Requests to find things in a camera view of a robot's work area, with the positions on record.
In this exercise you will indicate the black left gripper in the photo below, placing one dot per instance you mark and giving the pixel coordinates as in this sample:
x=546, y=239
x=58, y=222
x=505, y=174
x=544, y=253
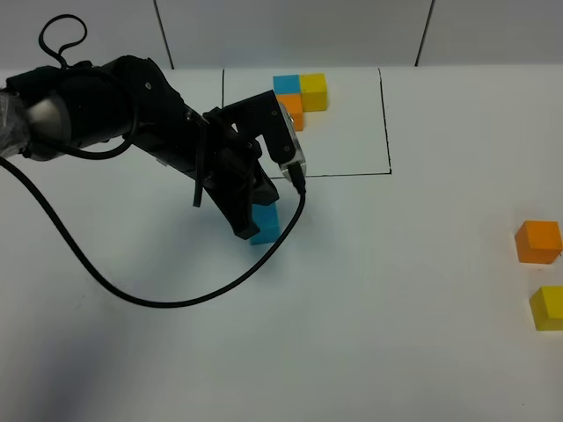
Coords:
x=221, y=149

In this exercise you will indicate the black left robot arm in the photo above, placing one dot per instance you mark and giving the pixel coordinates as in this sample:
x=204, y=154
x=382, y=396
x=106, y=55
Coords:
x=74, y=108

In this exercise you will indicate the template orange cube block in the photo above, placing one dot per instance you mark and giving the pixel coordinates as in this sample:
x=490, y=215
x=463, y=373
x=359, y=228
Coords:
x=294, y=106

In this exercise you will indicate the template blue cube block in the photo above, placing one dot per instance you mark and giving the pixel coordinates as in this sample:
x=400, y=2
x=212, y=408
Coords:
x=287, y=85

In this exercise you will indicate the template yellow cube block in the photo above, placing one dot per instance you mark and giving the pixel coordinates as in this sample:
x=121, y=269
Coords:
x=314, y=92

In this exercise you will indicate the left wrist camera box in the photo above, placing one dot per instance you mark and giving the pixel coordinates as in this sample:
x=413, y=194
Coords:
x=298, y=158

